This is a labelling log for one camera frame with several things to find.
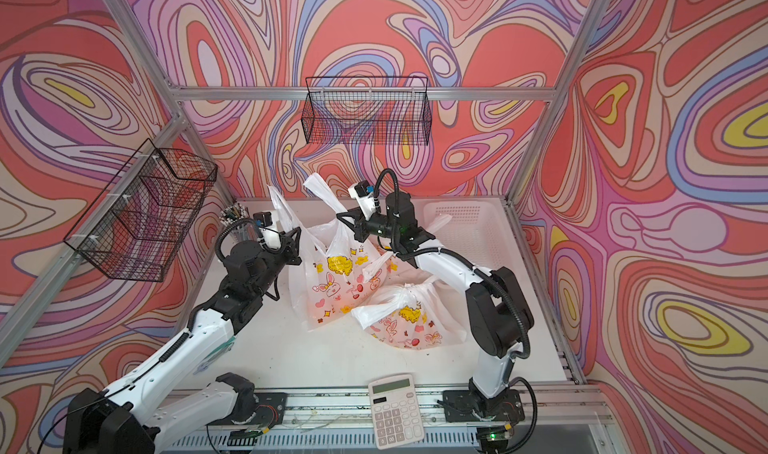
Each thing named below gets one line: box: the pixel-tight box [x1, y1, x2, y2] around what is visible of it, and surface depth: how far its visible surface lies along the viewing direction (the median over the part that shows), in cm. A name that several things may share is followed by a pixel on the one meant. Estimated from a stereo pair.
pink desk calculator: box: [368, 374, 425, 450], surface depth 73 cm
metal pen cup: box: [219, 201, 250, 227], surface depth 95 cm
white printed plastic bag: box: [351, 276, 467, 350], surface depth 77 cm
